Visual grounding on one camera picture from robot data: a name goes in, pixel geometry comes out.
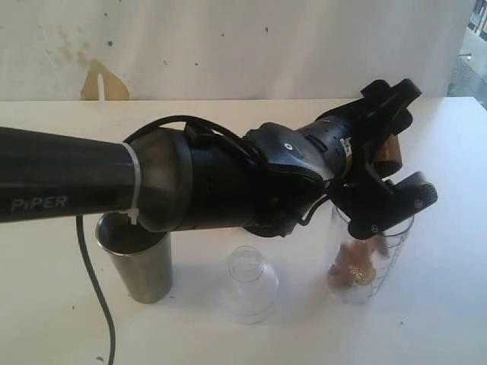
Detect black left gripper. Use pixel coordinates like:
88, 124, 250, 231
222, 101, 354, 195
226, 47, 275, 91
323, 78, 438, 240

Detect brown wooden bowl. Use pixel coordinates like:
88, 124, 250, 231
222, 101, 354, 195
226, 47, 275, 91
373, 134, 403, 178

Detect brown cubes and gold coins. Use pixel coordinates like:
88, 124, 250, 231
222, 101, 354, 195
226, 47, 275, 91
327, 236, 389, 289

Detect stainless steel cup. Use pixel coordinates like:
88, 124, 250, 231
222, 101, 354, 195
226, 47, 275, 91
95, 213, 173, 304

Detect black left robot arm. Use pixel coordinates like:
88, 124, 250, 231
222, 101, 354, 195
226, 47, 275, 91
1, 79, 438, 240

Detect clear plastic shaker cup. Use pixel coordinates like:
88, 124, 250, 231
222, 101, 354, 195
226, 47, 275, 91
325, 207, 415, 304

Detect clear plastic shaker lid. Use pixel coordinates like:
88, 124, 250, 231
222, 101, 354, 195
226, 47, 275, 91
220, 246, 279, 325

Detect white zip tie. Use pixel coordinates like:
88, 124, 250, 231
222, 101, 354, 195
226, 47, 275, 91
116, 142, 142, 226

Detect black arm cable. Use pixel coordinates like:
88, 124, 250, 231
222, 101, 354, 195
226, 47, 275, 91
75, 116, 252, 365

